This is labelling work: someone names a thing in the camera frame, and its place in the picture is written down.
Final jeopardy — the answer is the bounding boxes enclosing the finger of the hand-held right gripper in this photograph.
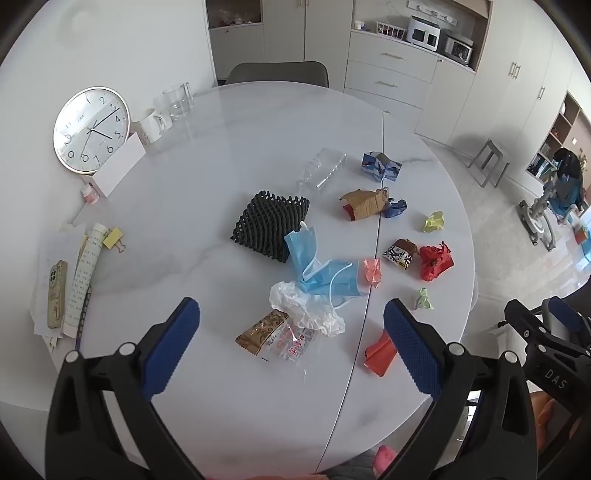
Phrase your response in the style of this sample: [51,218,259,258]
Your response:
[503,299,591,365]
[541,296,591,344]

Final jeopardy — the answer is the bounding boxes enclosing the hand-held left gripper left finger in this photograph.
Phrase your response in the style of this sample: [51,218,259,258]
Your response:
[45,296,204,480]

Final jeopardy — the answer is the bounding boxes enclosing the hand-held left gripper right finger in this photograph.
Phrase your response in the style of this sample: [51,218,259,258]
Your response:
[383,298,548,480]

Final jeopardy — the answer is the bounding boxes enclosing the red paper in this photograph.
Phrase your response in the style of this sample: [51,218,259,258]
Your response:
[419,242,455,281]

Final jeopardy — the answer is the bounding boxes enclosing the blue face mask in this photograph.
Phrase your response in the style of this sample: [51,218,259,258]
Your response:
[283,222,370,308]

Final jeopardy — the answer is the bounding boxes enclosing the black foam net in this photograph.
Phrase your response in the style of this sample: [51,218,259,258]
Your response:
[230,190,310,264]

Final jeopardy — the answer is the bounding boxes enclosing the person's right hand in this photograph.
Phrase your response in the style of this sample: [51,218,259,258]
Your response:
[530,390,583,446]

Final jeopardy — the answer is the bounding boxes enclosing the red orange wrapper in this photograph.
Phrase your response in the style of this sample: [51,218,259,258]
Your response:
[362,330,399,372]

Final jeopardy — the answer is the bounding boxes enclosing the crumpled orange paper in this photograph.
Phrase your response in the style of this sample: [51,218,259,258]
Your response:
[363,257,382,288]

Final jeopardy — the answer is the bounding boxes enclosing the brown snack packet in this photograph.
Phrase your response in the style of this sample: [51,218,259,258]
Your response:
[235,309,289,356]

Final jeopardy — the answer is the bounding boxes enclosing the black and white snack wrapper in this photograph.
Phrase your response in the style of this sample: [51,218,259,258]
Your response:
[383,239,419,271]

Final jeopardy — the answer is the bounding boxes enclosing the pink slipper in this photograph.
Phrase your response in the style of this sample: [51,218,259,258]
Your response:
[374,445,398,478]

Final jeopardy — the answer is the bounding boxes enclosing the printed text booklet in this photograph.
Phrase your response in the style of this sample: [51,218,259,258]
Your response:
[64,224,109,341]

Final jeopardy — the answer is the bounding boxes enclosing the clear candy packet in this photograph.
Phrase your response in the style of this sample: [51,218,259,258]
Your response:
[265,318,319,365]

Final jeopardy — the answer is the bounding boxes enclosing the phone in beige case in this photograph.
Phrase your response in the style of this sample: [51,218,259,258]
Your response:
[47,260,69,329]

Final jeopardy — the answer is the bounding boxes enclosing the yellow binder clip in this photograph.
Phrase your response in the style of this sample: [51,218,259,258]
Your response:
[102,226,127,254]

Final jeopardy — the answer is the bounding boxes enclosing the crumpled white plastic bag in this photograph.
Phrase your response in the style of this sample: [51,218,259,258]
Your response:
[269,281,346,337]

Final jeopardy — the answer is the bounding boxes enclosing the study chair with clothes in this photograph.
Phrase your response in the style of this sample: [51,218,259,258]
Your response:
[517,148,588,252]

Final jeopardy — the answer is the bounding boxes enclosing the crushed brown paper carton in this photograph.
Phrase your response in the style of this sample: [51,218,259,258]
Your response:
[339,187,391,221]

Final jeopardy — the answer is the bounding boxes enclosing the pile of white paper sheets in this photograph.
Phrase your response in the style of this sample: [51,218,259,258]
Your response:
[30,222,100,352]

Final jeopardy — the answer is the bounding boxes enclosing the wooden bookshelf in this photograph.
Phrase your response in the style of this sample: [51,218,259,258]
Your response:
[524,92,583,185]

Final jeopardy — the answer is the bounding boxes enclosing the grey plastic stool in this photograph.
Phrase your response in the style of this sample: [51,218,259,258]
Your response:
[467,139,511,188]

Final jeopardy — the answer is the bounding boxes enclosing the crumpled blue printed carton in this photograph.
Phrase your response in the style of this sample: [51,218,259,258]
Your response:
[361,151,402,183]

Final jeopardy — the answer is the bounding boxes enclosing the white cardboard box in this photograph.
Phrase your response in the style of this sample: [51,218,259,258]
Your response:
[92,133,147,198]

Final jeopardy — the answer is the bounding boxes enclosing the clear plastic bottle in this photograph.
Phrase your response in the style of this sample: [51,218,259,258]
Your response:
[295,148,347,195]

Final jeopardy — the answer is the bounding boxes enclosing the white mug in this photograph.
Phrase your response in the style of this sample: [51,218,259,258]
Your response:
[131,108,168,146]

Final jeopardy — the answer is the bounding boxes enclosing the clear glass pitcher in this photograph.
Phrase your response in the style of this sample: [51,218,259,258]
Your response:
[161,82,195,121]

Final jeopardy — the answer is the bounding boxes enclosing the silver countertop oven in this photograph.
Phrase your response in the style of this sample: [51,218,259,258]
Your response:
[444,34,475,64]

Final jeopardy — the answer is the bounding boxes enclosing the grey dining chair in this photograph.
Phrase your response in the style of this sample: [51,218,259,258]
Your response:
[225,61,329,88]

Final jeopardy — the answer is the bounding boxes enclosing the white countertop oven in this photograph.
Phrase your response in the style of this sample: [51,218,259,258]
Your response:
[406,16,446,51]

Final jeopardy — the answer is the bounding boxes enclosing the round white wall clock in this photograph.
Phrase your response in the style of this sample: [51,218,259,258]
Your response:
[53,87,132,174]

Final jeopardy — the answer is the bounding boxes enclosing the white wall cabinet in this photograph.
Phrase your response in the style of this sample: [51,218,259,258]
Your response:
[203,0,591,185]

